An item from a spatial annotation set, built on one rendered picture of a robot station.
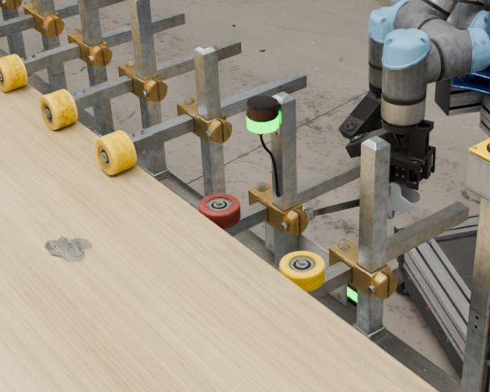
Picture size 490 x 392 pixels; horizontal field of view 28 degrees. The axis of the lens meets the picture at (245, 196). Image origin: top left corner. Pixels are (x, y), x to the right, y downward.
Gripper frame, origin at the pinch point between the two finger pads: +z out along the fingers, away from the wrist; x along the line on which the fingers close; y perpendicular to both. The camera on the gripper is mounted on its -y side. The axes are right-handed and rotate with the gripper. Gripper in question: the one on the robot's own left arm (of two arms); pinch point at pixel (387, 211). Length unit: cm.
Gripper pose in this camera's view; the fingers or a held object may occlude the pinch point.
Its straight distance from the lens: 182.2
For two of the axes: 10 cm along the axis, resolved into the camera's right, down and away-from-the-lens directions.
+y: 8.4, 2.6, -4.8
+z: 0.5, 8.4, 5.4
